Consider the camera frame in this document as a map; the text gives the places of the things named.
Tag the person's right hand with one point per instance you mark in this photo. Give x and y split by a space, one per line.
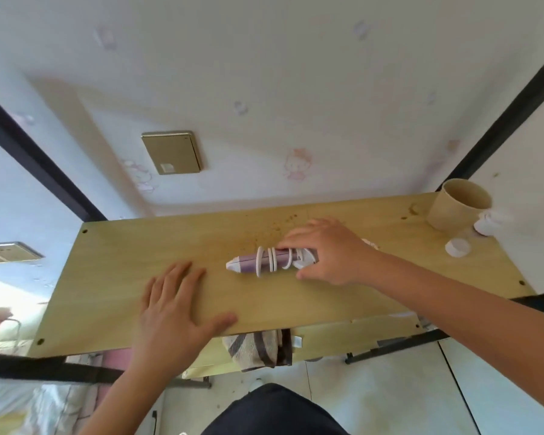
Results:
340 258

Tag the patterned bedding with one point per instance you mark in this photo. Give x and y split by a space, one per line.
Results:
31 410

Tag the person's black clothing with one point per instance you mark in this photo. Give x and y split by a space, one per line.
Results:
276 414

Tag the person's left little finger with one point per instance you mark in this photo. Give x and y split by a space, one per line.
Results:
147 296

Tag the person's left forearm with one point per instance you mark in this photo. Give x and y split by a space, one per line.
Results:
131 398

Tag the person's left thumb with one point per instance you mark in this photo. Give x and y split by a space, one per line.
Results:
217 325

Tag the white bottle cap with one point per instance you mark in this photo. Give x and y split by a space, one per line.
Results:
457 248

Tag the striped grey towel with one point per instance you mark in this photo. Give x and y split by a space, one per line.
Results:
258 351

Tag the white plastic lid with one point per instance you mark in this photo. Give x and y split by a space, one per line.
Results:
489 223

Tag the beige cylindrical cup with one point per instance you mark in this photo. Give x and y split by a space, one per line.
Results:
458 208

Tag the person's right thumb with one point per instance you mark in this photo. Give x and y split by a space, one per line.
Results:
310 273

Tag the person's left middle finger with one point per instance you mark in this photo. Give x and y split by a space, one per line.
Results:
183 280

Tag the gold wall switch plate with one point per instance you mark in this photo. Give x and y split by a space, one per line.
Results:
11 252
172 151

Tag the person's right forearm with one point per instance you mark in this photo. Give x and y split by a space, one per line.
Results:
471 312

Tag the black metal frame bar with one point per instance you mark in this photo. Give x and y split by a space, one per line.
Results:
41 158
36 367
517 113

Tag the pink cat wall sticker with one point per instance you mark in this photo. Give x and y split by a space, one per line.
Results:
298 164

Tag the person's left hand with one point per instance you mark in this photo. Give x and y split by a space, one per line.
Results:
172 321

